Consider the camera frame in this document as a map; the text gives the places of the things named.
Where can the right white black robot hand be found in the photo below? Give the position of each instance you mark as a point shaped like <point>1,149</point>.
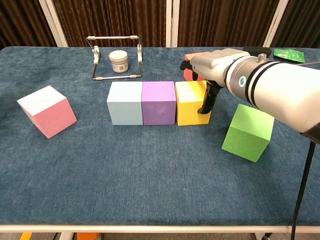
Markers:
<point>215,65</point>

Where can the red cube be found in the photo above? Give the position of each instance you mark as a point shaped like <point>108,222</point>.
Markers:
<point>187,75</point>

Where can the yellow cube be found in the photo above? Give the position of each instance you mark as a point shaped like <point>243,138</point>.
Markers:
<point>190,107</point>

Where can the light blue cube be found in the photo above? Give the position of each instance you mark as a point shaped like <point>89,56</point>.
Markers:
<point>125,107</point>

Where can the pink cube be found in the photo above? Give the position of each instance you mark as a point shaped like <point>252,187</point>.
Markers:
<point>47,112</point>

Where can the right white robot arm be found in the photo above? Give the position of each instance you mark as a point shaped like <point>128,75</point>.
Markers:
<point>282,90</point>

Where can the purple cube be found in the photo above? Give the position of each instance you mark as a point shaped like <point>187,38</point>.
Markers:
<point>158,105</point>

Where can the green cube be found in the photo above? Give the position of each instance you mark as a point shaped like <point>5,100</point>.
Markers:
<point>247,135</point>

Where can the grey brush black bristles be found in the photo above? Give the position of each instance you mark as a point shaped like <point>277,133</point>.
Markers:
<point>266,50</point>

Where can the green foil packet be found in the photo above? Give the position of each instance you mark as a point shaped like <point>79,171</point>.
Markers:
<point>288,55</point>

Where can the small white jar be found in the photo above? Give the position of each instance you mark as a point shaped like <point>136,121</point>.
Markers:
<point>118,61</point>

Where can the blue felt table cover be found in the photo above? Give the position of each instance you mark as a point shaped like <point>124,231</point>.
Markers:
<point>150,180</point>

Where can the orange object under table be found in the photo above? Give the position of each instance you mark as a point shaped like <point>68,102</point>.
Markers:
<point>88,236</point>

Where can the yellow floor tape strip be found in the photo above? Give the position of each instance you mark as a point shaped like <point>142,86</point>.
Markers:
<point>25,236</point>

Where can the white table frame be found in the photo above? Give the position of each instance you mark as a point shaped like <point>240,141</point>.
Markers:
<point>160,228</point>

